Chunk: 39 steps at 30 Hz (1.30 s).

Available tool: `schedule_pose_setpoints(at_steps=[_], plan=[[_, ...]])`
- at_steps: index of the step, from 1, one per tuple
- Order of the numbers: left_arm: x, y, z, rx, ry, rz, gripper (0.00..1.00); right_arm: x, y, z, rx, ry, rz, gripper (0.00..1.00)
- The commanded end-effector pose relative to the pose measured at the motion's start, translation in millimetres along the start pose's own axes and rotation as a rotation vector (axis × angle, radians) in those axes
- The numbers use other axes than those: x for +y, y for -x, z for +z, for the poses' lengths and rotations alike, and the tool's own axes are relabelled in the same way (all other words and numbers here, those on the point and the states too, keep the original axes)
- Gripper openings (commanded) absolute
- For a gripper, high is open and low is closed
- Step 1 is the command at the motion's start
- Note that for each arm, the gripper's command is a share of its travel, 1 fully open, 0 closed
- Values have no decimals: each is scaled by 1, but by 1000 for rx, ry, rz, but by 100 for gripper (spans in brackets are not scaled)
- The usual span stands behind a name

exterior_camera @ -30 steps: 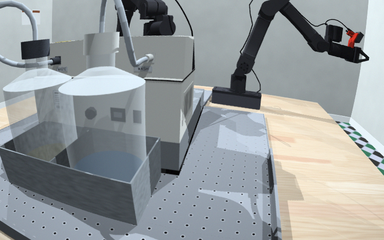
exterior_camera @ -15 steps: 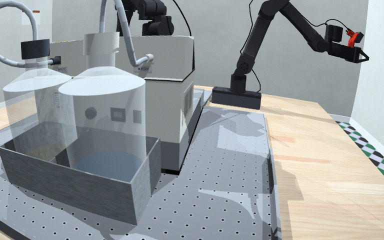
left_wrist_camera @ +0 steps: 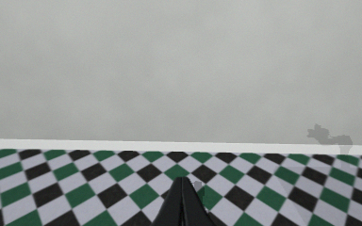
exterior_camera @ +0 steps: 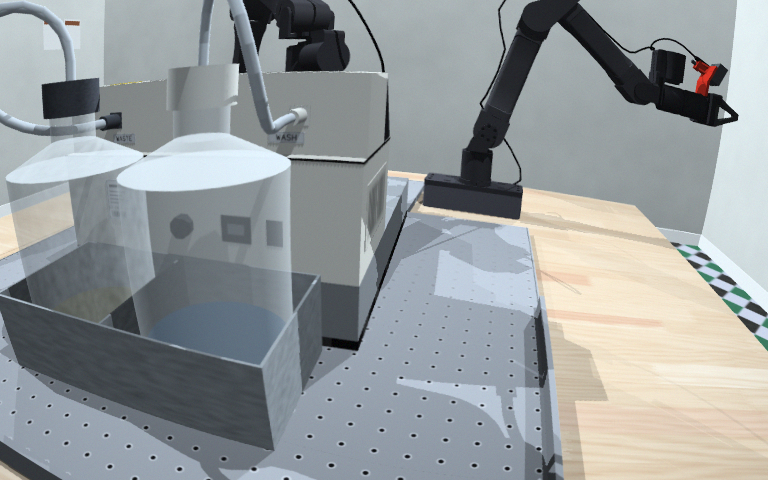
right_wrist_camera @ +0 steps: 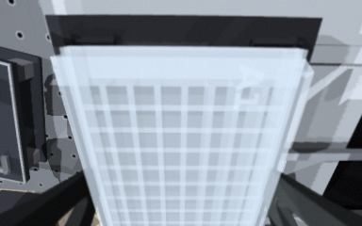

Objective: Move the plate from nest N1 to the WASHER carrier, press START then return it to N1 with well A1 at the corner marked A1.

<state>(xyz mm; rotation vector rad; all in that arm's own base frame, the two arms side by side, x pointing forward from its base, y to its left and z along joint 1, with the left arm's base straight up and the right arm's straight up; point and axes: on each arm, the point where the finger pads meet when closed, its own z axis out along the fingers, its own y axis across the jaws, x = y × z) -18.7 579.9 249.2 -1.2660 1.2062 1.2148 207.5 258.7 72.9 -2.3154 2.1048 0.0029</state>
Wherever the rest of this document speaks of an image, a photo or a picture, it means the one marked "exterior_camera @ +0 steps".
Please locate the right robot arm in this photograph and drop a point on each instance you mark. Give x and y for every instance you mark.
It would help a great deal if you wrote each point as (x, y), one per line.
(325, 50)

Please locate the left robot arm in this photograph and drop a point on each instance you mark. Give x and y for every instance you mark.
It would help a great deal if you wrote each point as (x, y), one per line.
(533, 27)

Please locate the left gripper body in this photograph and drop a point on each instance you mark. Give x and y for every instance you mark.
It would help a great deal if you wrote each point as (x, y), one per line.
(700, 105)

